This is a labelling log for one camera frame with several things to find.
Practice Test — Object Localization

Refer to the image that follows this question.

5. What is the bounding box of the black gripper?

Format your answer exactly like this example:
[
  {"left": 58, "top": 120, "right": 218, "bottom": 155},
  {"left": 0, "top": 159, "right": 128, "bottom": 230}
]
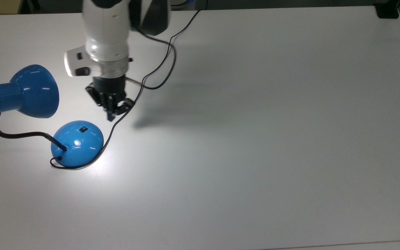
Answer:
[{"left": 85, "top": 76, "right": 135, "bottom": 122}]

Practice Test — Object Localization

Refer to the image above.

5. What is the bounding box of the blue gooseneck desk lamp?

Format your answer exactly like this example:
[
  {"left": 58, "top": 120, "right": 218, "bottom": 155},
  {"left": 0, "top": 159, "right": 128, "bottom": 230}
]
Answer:
[{"left": 0, "top": 64, "right": 104, "bottom": 167}]

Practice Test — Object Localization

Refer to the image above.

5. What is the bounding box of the black corner table clamp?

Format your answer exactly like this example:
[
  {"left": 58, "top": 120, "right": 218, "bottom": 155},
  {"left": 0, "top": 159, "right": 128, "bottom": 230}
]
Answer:
[{"left": 376, "top": 0, "right": 400, "bottom": 19}]

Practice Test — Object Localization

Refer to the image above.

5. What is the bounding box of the black lamp power cable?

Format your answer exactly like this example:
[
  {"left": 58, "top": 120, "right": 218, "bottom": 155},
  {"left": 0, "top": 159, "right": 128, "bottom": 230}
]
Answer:
[{"left": 50, "top": 0, "right": 208, "bottom": 169}]

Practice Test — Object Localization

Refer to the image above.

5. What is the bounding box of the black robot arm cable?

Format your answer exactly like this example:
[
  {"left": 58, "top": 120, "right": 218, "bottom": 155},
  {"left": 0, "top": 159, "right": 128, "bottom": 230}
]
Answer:
[{"left": 126, "top": 30, "right": 177, "bottom": 90}]

